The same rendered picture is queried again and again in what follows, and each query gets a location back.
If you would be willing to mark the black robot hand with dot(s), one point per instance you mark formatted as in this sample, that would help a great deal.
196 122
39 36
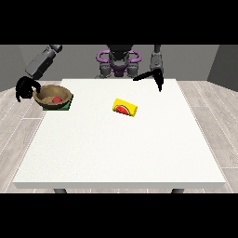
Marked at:
157 76
26 88

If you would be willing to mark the brown wooden bowl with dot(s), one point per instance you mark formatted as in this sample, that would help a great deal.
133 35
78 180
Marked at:
52 96

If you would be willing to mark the small red ball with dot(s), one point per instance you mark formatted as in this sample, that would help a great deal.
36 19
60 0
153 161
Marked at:
57 99

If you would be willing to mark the green square pad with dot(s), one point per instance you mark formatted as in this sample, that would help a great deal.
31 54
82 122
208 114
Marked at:
66 105

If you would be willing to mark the yellow cup with melon print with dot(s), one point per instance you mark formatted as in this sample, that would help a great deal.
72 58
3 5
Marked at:
125 107

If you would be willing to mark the grey robot trunk purple rings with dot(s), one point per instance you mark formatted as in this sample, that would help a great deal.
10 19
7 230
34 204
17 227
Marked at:
118 63

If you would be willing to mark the dark table leg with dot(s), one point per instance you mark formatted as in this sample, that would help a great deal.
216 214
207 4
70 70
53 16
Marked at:
60 191
177 191

